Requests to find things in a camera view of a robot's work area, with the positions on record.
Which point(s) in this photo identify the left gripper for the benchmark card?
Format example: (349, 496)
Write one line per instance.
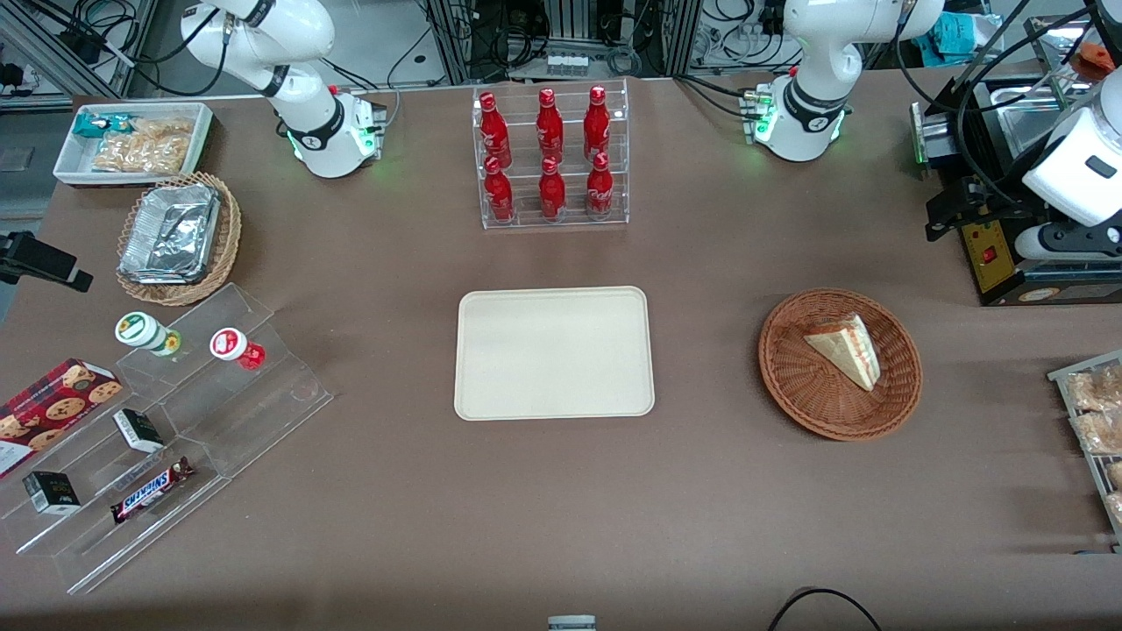
(983, 199)

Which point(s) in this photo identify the triangular sandwich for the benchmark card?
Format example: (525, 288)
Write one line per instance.
(846, 349)

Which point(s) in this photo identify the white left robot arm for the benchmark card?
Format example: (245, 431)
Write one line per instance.
(811, 61)

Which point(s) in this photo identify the tray of packaged bread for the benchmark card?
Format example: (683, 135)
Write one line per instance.
(1061, 379)

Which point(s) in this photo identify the dark brown wicker basket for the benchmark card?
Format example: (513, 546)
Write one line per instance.
(806, 394)

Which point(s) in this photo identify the beige plastic tray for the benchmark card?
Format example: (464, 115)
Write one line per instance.
(552, 355)

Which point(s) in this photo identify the light wicker basket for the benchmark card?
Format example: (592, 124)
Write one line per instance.
(228, 237)

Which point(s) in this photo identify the black food warmer appliance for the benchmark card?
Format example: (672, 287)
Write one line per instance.
(990, 258)

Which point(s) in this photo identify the steel warmer pan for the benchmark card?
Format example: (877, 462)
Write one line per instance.
(1030, 118)

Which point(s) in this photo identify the teal plastic bag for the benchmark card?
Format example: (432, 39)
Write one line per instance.
(960, 35)

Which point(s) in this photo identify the bagged bread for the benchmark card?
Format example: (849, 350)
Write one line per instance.
(1100, 432)
(1096, 390)
(1116, 506)
(1115, 475)

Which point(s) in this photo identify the red cola bottle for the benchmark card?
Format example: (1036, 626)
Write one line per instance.
(597, 123)
(552, 191)
(600, 187)
(493, 127)
(550, 124)
(499, 194)

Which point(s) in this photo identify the white power strip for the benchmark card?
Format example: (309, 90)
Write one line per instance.
(566, 63)

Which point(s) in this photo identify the clear acrylic bottle rack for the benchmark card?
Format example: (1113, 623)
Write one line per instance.
(526, 219)

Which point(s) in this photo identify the grey box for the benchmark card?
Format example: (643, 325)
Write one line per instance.
(571, 623)

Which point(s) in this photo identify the clear acrylic stepped stand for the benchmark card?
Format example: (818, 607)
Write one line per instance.
(254, 412)

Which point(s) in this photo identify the red lid jar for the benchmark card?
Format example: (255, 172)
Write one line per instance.
(232, 344)

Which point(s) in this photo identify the aluminium foil container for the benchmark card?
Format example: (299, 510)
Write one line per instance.
(171, 232)

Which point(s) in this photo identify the clear bag of crackers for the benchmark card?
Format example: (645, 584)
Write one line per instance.
(149, 147)

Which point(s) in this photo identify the green lid jar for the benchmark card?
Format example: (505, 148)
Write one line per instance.
(140, 330)

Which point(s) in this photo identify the small black box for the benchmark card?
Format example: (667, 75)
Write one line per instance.
(51, 492)
(138, 429)

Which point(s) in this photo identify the snickers chocolate bar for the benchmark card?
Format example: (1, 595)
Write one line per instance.
(149, 491)

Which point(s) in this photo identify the teal snack packet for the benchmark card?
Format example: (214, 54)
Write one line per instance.
(96, 124)

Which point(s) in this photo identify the white rectangular bin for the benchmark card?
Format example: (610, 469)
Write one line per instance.
(70, 162)

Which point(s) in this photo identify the red cookie box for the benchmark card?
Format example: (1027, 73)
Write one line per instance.
(53, 407)

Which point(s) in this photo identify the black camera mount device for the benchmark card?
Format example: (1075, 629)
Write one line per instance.
(39, 258)

